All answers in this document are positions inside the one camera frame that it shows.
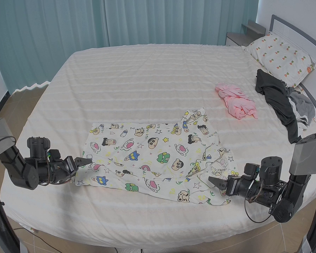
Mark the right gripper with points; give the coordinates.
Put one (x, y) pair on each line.
(242, 187)

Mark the white printed pillow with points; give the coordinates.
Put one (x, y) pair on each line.
(279, 54)

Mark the pink garment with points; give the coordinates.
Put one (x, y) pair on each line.
(237, 101)

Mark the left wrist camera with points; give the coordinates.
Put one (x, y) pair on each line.
(54, 155)

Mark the pile of clothes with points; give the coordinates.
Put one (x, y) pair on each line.
(276, 96)

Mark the bed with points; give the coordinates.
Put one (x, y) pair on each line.
(134, 83)

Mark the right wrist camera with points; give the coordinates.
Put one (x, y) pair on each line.
(251, 170)

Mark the blue-green curtain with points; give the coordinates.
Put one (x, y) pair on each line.
(121, 14)

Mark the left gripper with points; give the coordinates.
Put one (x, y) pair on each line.
(65, 170)

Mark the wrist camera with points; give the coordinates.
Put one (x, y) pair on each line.
(251, 170)
(54, 155)

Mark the grey bedside table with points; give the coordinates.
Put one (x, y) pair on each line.
(239, 37)

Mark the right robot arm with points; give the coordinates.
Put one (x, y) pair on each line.
(308, 154)

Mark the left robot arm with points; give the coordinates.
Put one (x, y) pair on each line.
(21, 170)

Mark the white printed pyjama top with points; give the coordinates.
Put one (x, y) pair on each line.
(158, 162)

